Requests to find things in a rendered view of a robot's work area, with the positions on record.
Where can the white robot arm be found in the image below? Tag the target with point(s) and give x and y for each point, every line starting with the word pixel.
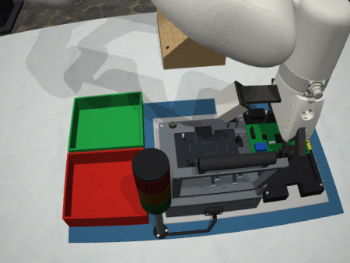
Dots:
pixel 266 37

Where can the red open bin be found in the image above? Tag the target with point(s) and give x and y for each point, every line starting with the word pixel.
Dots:
pixel 100 189

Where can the green circuit board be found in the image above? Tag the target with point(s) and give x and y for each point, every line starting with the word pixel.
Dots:
pixel 264 137

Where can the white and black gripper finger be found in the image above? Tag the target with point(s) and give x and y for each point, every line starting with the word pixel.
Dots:
pixel 270 118
pixel 298 150

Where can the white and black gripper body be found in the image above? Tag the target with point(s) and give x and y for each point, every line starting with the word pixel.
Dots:
pixel 295 111

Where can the green open-top bin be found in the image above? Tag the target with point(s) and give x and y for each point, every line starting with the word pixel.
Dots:
pixel 109 121

